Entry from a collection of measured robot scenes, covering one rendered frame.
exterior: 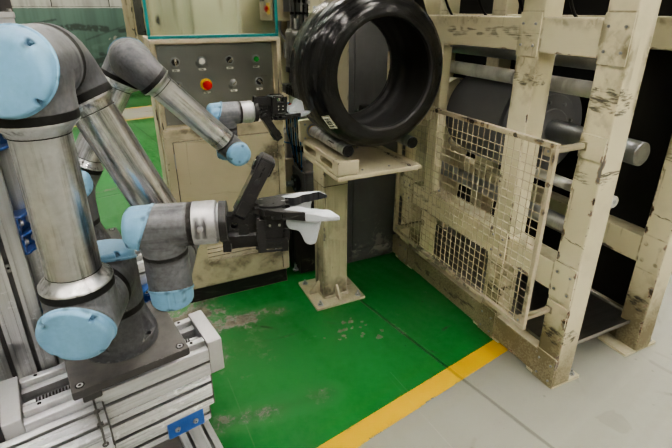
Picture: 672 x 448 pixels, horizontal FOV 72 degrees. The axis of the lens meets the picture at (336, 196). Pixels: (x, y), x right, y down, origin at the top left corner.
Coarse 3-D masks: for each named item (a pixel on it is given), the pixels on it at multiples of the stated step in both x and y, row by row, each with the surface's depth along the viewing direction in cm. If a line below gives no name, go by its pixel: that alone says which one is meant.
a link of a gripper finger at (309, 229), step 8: (288, 208) 77; (296, 208) 77; (304, 208) 76; (312, 216) 74; (320, 216) 74; (328, 216) 74; (336, 216) 75; (288, 224) 77; (296, 224) 77; (304, 224) 76; (312, 224) 75; (320, 224) 75; (304, 232) 76; (312, 232) 76; (304, 240) 77; (312, 240) 76
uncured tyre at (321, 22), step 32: (352, 0) 152; (384, 0) 154; (320, 32) 152; (352, 32) 152; (384, 32) 186; (416, 32) 180; (320, 64) 153; (416, 64) 189; (320, 96) 157; (384, 96) 196; (416, 96) 188; (320, 128) 181; (352, 128) 165; (384, 128) 170
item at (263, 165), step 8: (264, 152) 79; (256, 160) 77; (264, 160) 76; (272, 160) 77; (256, 168) 76; (264, 168) 77; (272, 168) 78; (248, 176) 80; (256, 176) 76; (264, 176) 77; (248, 184) 77; (256, 184) 77; (240, 192) 80; (248, 192) 77; (256, 192) 77; (240, 200) 77; (248, 200) 77; (240, 208) 77; (248, 208) 77
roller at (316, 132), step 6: (312, 126) 195; (312, 132) 192; (318, 132) 188; (324, 132) 185; (318, 138) 187; (324, 138) 182; (330, 138) 178; (336, 138) 177; (330, 144) 177; (336, 144) 173; (342, 144) 170; (348, 144) 169; (336, 150) 173; (342, 150) 168; (348, 150) 168; (348, 156) 169
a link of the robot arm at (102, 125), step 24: (96, 72) 77; (96, 96) 77; (96, 120) 78; (120, 120) 81; (96, 144) 80; (120, 144) 81; (120, 168) 82; (144, 168) 84; (144, 192) 85; (168, 192) 89
